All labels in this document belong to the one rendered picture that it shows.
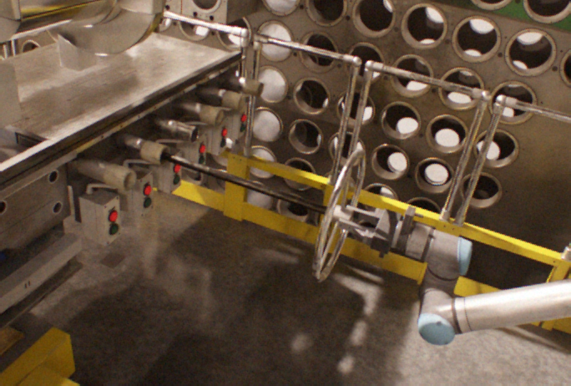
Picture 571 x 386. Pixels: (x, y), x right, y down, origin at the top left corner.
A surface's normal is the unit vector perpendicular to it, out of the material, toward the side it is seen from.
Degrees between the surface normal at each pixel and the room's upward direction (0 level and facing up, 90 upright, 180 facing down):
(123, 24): 90
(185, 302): 0
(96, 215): 90
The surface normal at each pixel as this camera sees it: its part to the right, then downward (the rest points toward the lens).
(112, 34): -0.36, 0.44
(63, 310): 0.14, -0.85
